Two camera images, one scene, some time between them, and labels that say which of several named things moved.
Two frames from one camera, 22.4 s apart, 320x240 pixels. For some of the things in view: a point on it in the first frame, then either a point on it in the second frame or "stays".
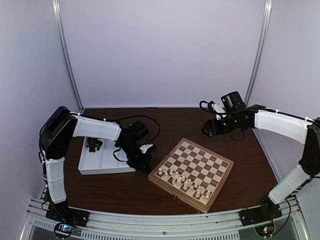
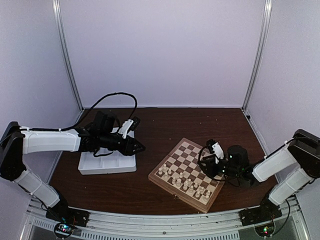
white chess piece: x=191 y=190 stays
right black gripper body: x=231 y=124 to x=211 y=168
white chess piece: x=178 y=182 stays
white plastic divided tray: x=102 y=161 stays
